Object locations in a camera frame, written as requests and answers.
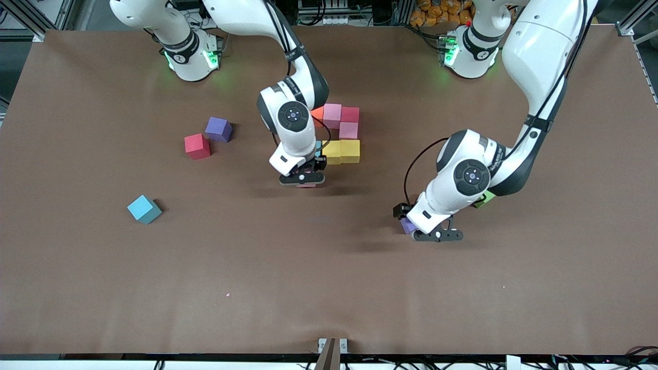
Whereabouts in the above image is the white power strip with plugs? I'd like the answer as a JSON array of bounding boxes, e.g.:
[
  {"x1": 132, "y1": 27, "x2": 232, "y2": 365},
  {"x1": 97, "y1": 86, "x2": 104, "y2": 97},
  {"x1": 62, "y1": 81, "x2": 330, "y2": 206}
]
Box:
[{"x1": 185, "y1": 0, "x2": 258, "y2": 29}]

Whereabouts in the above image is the yellow foam cube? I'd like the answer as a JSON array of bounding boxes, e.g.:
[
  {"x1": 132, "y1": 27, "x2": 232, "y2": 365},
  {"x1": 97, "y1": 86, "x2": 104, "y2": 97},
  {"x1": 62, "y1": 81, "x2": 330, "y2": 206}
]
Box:
[
  {"x1": 322, "y1": 140, "x2": 342, "y2": 165},
  {"x1": 340, "y1": 139, "x2": 361, "y2": 164}
]

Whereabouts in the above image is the metal bracket with brown post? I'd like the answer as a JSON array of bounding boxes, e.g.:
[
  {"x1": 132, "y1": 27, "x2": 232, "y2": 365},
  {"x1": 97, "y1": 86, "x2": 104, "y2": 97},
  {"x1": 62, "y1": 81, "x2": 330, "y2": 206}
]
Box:
[{"x1": 315, "y1": 338, "x2": 349, "y2": 370}]

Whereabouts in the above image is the pile of orange objects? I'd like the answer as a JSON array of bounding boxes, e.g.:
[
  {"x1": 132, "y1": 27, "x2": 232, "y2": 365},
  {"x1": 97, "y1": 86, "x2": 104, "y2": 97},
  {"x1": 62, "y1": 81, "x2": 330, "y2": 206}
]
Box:
[{"x1": 410, "y1": 0, "x2": 474, "y2": 27}]

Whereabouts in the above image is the brown table cover sheet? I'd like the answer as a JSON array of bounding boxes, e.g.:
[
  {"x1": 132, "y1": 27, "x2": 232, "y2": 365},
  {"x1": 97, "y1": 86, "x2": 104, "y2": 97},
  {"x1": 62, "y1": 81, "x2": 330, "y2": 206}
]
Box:
[{"x1": 0, "y1": 25, "x2": 658, "y2": 356}]

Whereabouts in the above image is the aluminium frame profile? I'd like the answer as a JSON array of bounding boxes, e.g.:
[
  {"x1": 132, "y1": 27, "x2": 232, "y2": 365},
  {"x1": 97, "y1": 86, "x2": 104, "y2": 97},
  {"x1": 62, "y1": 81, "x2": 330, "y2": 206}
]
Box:
[
  {"x1": 0, "y1": 0, "x2": 47, "y2": 43},
  {"x1": 617, "y1": 0, "x2": 658, "y2": 44}
]

